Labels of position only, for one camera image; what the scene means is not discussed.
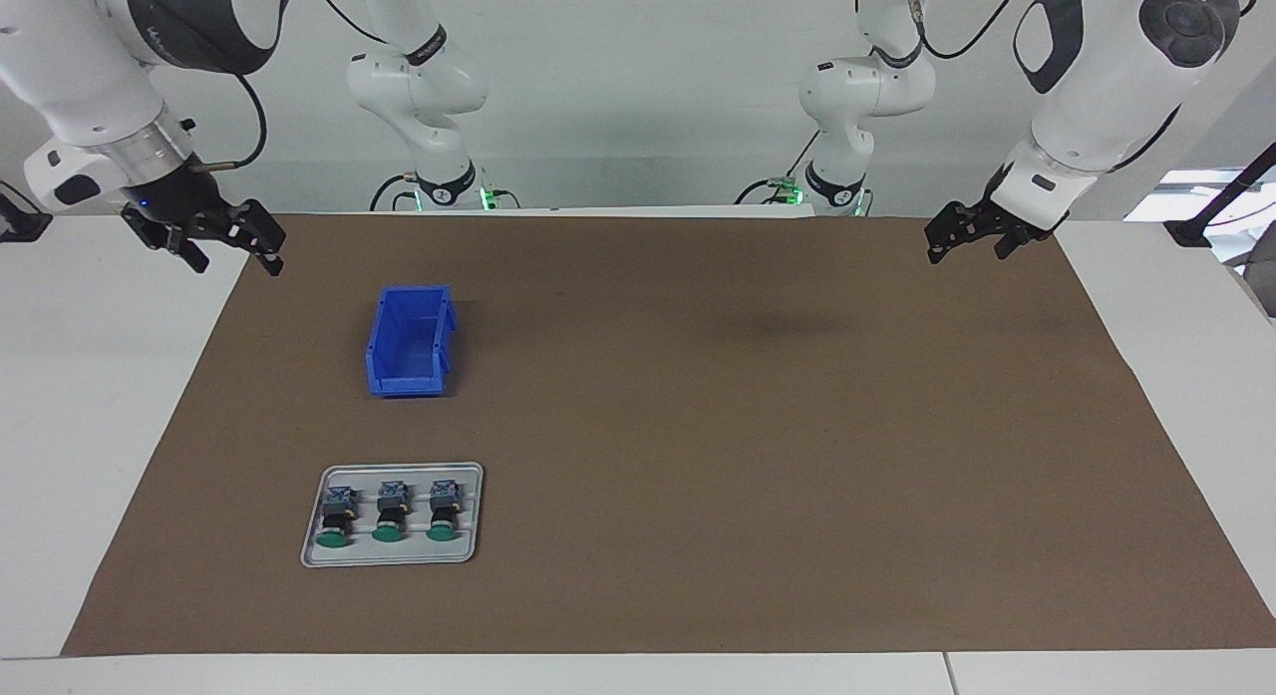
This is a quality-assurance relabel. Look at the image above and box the black table clamp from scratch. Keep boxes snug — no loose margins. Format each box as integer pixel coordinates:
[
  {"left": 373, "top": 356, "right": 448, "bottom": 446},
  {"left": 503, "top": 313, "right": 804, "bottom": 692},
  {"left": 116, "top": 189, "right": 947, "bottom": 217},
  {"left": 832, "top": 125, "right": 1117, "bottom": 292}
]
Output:
[{"left": 0, "top": 181, "right": 53, "bottom": 243}]

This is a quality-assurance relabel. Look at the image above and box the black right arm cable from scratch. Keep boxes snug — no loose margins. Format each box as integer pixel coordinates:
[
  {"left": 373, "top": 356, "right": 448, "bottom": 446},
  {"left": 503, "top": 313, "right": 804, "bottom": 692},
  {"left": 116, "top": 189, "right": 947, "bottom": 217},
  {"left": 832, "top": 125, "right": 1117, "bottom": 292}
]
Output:
[{"left": 189, "top": 0, "right": 392, "bottom": 173}]

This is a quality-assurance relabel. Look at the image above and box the black clamp with rod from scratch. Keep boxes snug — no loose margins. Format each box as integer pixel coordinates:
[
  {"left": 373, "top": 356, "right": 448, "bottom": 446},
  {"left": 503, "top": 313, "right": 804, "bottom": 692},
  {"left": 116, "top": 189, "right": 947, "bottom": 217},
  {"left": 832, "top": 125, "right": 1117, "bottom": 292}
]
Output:
[{"left": 1164, "top": 142, "right": 1276, "bottom": 249}]

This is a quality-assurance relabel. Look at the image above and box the green push button switch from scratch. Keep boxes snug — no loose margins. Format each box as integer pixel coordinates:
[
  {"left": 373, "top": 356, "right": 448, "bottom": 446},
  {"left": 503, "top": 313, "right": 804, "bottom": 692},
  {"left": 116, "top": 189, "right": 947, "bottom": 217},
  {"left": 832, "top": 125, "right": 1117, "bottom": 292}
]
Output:
[
  {"left": 316, "top": 485, "right": 359, "bottom": 550},
  {"left": 425, "top": 478, "right": 467, "bottom": 543},
  {"left": 371, "top": 481, "right": 414, "bottom": 544}
]

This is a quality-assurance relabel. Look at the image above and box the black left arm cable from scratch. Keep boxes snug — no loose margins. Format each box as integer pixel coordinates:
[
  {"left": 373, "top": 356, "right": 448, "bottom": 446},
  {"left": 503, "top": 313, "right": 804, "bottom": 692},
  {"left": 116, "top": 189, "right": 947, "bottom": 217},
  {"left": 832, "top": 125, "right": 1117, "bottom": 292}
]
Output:
[{"left": 902, "top": 0, "right": 1259, "bottom": 62}]

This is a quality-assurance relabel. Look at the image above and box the black arm base cable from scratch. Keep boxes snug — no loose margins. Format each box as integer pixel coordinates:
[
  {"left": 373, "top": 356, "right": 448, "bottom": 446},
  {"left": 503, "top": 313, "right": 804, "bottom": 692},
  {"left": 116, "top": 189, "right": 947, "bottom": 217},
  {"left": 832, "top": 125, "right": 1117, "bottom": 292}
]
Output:
[
  {"left": 736, "top": 127, "right": 823, "bottom": 205},
  {"left": 369, "top": 172, "right": 418, "bottom": 213}
]

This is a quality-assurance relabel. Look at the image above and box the blue plastic storage bin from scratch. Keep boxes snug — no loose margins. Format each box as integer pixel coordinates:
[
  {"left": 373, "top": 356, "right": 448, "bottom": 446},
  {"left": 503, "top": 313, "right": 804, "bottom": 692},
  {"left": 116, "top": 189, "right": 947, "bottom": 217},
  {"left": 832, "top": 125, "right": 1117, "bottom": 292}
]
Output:
[{"left": 365, "top": 284, "right": 462, "bottom": 399}]

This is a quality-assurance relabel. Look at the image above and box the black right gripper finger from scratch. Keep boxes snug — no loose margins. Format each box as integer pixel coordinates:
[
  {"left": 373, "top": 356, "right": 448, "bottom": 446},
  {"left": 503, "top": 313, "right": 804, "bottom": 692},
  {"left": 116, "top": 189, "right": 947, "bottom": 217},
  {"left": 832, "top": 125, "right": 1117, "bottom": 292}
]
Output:
[
  {"left": 204, "top": 198, "right": 287, "bottom": 275},
  {"left": 122, "top": 214, "right": 212, "bottom": 274}
]

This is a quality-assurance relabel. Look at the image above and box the brown table mat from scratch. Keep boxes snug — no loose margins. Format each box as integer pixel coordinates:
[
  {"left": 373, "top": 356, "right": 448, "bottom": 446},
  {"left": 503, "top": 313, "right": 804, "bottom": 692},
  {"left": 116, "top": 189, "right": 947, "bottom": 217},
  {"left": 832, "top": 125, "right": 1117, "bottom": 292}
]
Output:
[{"left": 62, "top": 213, "right": 1276, "bottom": 658}]

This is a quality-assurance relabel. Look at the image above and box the grey metal tray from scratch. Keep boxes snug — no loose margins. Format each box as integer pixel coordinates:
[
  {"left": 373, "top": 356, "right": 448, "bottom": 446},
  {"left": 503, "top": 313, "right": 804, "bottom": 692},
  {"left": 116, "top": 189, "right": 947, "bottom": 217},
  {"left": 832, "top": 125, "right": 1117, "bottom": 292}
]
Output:
[{"left": 301, "top": 463, "right": 485, "bottom": 568}]

